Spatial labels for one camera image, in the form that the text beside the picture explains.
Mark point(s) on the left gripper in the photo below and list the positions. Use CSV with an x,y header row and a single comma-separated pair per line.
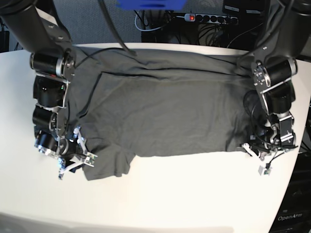
x,y
260,158

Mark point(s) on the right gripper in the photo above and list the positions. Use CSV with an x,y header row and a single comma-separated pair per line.
x,y
73,157

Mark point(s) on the grey T-shirt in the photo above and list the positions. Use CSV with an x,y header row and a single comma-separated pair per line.
x,y
159,103

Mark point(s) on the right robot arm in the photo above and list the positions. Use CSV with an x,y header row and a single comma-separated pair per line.
x,y
39,30

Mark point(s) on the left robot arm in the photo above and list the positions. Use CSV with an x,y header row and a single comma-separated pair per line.
x,y
285,31

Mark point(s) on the black OpenArm box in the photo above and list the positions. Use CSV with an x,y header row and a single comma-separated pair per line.
x,y
294,214

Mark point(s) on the black box at left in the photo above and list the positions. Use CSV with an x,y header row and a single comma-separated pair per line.
x,y
4,41

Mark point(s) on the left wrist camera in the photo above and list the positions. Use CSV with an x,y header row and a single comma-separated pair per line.
x,y
264,170

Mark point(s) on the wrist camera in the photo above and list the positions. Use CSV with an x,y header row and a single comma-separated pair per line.
x,y
264,170
90,159

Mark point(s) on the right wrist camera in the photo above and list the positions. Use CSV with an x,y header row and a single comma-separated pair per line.
x,y
90,159

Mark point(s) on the blue plastic mount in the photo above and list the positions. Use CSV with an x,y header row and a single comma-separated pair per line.
x,y
151,4

